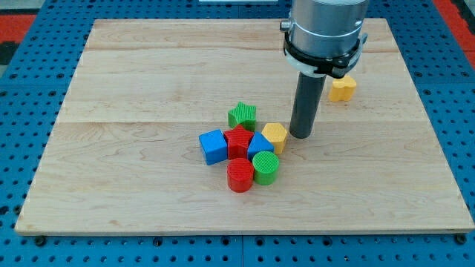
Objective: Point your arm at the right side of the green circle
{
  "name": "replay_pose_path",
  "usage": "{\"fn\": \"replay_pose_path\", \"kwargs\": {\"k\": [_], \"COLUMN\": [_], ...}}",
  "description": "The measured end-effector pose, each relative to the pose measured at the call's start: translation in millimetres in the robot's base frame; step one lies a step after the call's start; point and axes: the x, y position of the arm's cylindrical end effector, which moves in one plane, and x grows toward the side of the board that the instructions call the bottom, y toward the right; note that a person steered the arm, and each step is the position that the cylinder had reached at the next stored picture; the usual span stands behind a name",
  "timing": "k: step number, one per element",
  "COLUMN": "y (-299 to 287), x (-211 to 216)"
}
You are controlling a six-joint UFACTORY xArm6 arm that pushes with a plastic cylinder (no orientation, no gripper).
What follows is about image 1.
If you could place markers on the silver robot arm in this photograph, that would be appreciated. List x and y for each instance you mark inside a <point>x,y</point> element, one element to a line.
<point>325,28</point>

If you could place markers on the red star block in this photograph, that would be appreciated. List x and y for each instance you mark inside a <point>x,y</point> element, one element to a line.
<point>238,140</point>

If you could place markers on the green star block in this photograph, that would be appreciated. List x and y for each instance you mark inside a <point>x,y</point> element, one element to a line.
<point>244,115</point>

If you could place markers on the blue triangle block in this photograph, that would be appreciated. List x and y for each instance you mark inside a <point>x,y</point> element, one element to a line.
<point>258,143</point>

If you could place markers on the blue cube block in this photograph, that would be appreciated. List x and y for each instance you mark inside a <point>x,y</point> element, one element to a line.
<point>213,146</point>

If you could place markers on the yellow hexagon block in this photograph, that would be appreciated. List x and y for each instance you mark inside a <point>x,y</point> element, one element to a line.
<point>276,134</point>

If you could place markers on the red cylinder block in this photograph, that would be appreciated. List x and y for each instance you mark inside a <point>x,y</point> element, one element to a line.
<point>240,175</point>

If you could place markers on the green cylinder block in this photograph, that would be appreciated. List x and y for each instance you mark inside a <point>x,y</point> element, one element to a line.
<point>266,165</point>

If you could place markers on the dark grey cylindrical pointer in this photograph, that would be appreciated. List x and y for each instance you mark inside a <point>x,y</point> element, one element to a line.
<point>307,98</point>

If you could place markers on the yellow heart block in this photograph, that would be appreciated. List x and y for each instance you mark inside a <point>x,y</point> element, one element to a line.
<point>342,89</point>

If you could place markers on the light wooden board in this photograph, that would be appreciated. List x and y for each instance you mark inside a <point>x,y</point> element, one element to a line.
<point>123,158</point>

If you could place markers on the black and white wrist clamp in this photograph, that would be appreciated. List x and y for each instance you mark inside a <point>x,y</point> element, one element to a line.
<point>316,67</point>

